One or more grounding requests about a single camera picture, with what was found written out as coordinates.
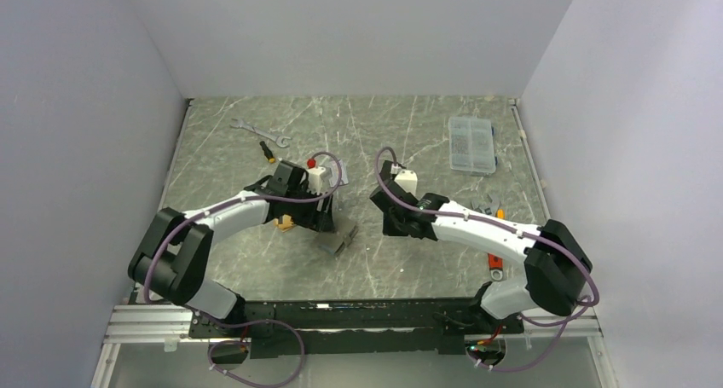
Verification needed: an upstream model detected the clear plastic screw box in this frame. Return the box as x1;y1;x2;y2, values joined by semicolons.
448;116;497;176

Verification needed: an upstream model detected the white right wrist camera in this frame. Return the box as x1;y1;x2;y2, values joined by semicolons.
394;169;418;196

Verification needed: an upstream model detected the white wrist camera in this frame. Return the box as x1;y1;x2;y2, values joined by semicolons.
394;169;418;196
306;158;330;196

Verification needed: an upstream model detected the grey card holder blue lining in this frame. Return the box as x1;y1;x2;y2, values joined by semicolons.
314;220;358;257

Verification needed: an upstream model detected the silver open-end wrench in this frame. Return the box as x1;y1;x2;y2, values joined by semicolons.
229;119;292;148

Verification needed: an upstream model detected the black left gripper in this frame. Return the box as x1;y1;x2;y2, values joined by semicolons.
286;185;334;233

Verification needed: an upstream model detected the gold card stack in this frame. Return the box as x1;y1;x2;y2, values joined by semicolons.
274;215;296;232

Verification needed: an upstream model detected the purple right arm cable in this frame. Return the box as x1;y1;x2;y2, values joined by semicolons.
374;146;600;374

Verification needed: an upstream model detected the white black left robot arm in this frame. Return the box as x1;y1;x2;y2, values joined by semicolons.
127;159;336;337

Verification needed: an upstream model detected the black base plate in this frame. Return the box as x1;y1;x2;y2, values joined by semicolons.
189;298;524;359

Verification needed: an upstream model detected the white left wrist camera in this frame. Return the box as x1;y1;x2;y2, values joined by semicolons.
306;158;330;196

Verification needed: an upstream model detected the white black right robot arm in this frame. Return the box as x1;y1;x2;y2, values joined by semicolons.
369;160;592;333

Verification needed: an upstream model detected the grey wrench pair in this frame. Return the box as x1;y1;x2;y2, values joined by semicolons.
471;194;504;217

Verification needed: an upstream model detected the aluminium frame rail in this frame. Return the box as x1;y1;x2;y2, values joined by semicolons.
91;299;618;387

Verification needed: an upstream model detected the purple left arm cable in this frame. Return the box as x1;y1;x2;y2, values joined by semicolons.
142;150;344;388

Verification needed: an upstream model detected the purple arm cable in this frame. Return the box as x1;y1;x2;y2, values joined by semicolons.
142;150;344;388
374;146;600;374

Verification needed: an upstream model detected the red handled tool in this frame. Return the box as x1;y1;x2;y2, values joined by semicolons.
488;254;505;281

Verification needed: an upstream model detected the black yellow screwdriver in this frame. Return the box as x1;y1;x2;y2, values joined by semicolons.
259;141;276;164

